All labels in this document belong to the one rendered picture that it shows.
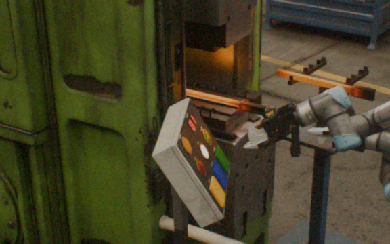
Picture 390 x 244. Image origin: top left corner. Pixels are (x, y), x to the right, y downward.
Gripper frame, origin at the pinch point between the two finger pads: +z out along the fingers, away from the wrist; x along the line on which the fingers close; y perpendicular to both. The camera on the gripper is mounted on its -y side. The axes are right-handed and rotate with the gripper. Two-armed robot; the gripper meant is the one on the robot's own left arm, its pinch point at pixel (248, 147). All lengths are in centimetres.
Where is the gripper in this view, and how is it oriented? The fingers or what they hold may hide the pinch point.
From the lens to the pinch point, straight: 217.6
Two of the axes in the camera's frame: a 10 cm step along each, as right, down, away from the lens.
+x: -1.0, 4.3, -9.0
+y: -5.1, -8.0, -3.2
